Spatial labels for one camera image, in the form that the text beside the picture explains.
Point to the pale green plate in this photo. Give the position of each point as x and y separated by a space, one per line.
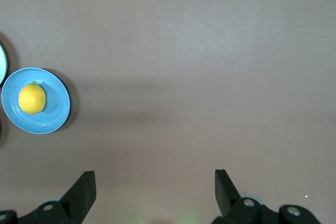
2 64

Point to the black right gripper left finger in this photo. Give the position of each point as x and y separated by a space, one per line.
76 204

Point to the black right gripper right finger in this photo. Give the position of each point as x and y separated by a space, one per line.
236 211

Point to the yellow lemon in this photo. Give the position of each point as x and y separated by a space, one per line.
32 99

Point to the blue plate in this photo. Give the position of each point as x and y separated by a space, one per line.
57 108

